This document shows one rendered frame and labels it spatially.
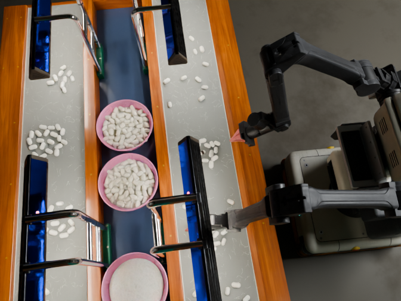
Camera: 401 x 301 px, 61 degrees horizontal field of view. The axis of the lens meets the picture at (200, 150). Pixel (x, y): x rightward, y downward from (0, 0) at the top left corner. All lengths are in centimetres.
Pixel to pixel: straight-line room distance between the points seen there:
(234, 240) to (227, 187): 23
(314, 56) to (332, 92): 172
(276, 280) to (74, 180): 98
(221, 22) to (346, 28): 147
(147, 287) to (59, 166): 67
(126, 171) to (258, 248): 68
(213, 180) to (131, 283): 56
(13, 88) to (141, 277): 110
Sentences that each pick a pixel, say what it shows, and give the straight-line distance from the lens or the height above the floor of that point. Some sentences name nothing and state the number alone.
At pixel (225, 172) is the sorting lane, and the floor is 74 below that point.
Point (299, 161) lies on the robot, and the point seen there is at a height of 28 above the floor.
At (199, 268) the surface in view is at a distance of 115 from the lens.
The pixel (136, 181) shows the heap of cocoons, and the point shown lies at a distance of 158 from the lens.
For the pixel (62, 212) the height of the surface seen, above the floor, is 112.
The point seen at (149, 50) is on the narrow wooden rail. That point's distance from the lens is 186.
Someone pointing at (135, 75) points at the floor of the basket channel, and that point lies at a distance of 189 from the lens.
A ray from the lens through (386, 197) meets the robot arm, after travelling 112.
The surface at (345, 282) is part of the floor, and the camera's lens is 242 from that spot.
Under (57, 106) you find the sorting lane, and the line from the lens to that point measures 183.
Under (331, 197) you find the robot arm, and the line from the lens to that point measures 98.
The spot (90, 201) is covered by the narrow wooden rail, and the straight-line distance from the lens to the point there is 158.
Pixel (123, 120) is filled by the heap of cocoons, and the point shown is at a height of 74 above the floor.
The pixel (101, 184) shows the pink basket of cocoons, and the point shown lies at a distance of 160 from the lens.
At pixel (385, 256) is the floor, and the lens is 255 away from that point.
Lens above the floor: 224
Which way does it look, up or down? 69 degrees down
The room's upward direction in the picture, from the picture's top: 2 degrees clockwise
